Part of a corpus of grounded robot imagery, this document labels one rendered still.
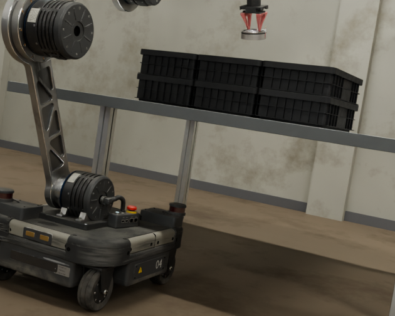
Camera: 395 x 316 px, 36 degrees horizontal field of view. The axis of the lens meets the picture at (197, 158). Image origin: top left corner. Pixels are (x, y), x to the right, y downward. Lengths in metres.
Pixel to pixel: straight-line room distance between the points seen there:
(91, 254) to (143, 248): 0.24
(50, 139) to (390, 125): 3.34
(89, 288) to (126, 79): 4.06
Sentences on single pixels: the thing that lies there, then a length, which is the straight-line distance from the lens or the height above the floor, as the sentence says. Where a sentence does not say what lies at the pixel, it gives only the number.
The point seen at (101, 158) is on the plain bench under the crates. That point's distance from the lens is 2.88.
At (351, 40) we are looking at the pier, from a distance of 5.01.
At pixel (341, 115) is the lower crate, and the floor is 0.76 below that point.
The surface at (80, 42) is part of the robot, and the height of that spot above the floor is 0.85.
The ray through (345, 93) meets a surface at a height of 0.85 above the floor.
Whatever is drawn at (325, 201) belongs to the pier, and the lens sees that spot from 4.98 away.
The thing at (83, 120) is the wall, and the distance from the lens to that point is 6.12.
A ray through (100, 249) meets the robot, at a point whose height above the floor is 0.22.
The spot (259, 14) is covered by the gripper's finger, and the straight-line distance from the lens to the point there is 2.48.
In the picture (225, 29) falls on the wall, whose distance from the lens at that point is 5.46.
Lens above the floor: 0.69
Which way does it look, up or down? 4 degrees down
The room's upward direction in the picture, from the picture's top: 9 degrees clockwise
